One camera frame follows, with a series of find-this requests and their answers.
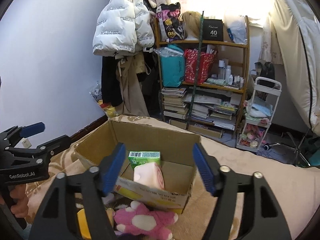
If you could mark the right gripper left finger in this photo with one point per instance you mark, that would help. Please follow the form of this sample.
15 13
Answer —
57 218

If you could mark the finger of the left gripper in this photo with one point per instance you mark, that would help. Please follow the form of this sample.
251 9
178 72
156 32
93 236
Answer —
53 143
15 134

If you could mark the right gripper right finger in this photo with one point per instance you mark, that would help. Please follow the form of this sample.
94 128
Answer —
262 216

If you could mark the yellow duck plush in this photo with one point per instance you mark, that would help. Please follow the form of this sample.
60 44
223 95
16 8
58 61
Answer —
83 222

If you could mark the green tissue pack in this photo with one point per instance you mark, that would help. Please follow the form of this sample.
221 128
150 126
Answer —
137 158

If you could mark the pink bear plush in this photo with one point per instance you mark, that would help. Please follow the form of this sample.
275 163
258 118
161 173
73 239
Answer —
137 219

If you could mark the pink swirl roll plush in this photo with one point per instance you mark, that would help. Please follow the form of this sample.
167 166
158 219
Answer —
150 175

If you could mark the printed cardboard box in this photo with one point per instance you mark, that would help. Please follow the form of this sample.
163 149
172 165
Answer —
146 134

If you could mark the person's left hand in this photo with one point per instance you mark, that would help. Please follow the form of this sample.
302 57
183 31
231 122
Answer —
20 209

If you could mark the beige patterned blanket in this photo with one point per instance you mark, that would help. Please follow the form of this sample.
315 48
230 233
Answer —
296 190

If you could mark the stack of books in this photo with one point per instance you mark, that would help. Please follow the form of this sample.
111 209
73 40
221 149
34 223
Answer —
174 105

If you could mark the beige hanging coat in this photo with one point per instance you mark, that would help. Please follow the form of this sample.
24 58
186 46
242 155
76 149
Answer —
131 92

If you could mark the white rolling cart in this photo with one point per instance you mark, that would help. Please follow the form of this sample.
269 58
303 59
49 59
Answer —
259 113

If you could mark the white puffer jacket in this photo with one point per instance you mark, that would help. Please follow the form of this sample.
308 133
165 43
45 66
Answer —
123 28

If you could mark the teal shopping bag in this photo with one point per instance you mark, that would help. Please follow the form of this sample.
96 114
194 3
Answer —
172 65

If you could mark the red patterned gift bag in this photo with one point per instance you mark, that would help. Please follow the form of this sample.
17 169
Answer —
192 66

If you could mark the colourful cartoon tote bag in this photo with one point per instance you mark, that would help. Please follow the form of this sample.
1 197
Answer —
170 26

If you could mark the green pole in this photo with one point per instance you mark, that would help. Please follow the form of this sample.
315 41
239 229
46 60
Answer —
196 72

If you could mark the blonde wig on stand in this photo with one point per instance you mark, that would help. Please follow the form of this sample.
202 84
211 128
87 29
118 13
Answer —
192 22

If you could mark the black box number 40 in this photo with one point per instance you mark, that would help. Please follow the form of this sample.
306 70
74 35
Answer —
212 30

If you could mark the white office chair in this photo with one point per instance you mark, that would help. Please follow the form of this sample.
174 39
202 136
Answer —
297 34

